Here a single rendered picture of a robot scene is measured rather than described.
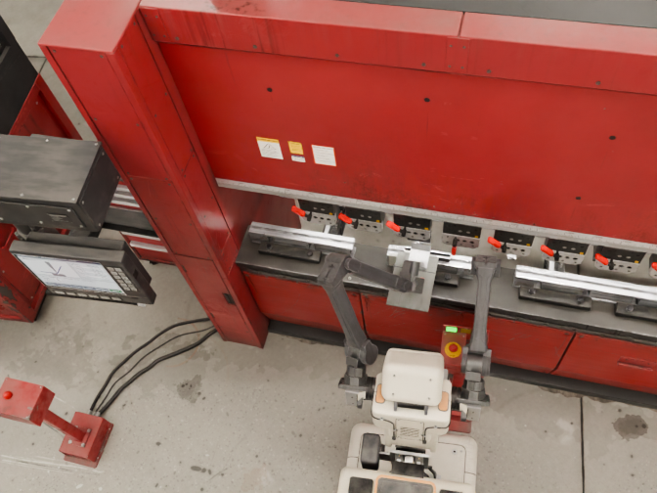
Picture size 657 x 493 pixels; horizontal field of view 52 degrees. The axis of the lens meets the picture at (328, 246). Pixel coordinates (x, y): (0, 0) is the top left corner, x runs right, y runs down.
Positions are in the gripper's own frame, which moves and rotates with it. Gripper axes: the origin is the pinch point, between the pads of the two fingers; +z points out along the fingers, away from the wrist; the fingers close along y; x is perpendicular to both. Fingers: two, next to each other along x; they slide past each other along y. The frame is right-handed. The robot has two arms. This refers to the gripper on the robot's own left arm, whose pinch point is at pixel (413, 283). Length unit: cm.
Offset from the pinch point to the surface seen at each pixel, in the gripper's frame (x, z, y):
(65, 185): -17, -95, 107
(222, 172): -32, -29, 81
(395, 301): 9.0, -1.2, 5.9
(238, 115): -51, -61, 66
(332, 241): -11.7, 14.7, 40.3
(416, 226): -23.7, -13.9, 1.6
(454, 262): -11.4, 13.8, -15.2
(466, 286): -1.9, 19.2, -22.3
